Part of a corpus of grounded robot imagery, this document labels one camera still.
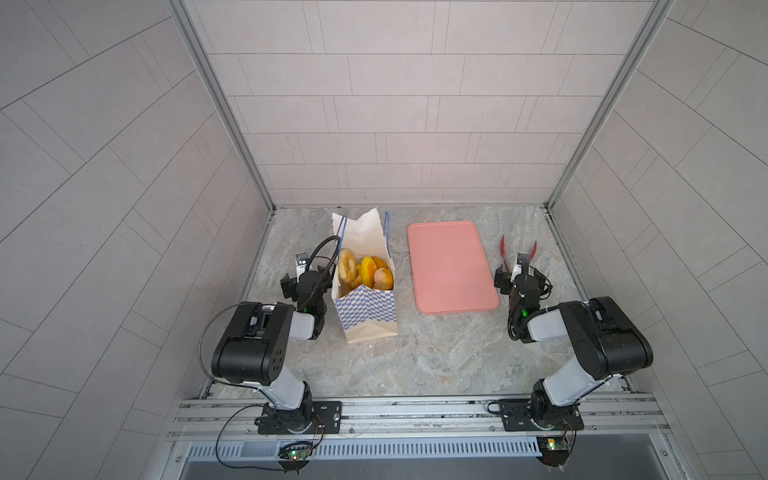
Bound blue checkered paper bag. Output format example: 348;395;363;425
331;208;398;344

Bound long yellow baguette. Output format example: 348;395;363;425
372;256;388;269

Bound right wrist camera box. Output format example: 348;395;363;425
512;252;531;284

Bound left green circuit board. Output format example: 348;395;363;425
278;441;314;461

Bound bright yellow croissant bread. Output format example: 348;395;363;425
360;257;378;288

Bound red metal tongs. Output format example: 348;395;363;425
499;235;538;273

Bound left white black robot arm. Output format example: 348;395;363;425
211;270;342;435

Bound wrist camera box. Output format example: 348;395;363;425
295;252;309;277
512;252;531;284

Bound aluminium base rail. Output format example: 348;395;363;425
168;392;671;465

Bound twisted yellow pretzel bread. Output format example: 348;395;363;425
337;248;359;289

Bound green circuit board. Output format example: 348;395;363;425
278;441;314;461
536;437;571;467

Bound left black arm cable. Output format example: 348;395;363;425
197;235;342;473

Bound pink plastic tray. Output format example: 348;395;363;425
407;221;500;315

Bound right green circuit board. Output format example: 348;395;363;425
536;437;571;467

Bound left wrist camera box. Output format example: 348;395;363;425
295;252;309;277

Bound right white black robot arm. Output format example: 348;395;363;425
487;266;653;432

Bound small brown oval bun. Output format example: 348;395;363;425
373;267;394;291

